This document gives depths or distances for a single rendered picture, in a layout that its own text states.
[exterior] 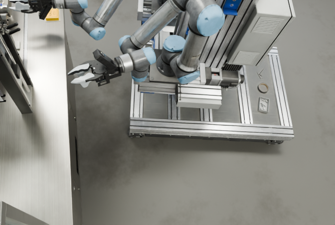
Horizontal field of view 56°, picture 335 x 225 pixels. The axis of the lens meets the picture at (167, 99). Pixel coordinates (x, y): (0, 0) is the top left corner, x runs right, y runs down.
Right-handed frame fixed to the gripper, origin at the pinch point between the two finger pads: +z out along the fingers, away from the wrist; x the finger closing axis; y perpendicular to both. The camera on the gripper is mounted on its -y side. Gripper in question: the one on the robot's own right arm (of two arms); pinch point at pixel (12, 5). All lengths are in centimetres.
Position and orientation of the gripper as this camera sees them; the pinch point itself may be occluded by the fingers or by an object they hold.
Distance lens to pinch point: 175.6
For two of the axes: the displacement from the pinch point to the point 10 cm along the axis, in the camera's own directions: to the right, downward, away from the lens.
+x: 1.7, 9.0, -4.0
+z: -9.7, 0.9, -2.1
